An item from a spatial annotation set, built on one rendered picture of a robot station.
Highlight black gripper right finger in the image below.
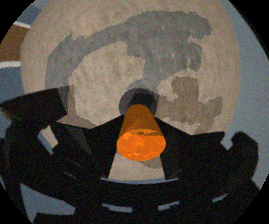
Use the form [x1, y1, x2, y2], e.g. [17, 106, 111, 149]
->
[154, 117, 224, 180]

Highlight orange knob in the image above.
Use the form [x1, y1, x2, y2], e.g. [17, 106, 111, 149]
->
[117, 104, 166, 161]

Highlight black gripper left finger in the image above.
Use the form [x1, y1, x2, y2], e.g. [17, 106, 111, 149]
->
[50, 115, 125, 179]

